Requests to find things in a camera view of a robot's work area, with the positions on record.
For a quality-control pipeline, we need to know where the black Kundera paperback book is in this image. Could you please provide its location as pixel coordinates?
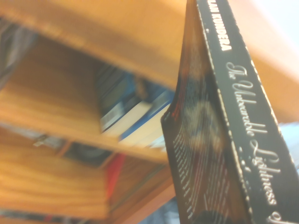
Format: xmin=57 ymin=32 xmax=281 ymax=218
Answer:
xmin=160 ymin=0 xmax=299 ymax=224

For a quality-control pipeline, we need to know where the blue cover leaning book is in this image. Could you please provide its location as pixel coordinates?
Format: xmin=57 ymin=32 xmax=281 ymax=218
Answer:
xmin=100 ymin=88 xmax=175 ymax=141

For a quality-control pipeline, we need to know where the cream pages leaning book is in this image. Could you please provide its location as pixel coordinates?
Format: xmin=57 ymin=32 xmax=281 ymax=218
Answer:
xmin=118 ymin=104 xmax=173 ymax=149

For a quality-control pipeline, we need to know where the black leaning book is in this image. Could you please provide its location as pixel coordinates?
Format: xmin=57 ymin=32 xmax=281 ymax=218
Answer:
xmin=96 ymin=65 xmax=141 ymax=132

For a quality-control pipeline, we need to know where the red folder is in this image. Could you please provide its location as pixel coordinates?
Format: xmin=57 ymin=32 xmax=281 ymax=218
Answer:
xmin=103 ymin=153 xmax=127 ymax=206

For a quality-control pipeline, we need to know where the small black speaker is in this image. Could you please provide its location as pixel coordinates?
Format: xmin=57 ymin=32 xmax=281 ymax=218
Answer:
xmin=64 ymin=141 xmax=113 ymax=168

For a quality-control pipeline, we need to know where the wooden bookshelf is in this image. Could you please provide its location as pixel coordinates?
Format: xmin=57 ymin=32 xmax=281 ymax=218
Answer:
xmin=0 ymin=0 xmax=299 ymax=224

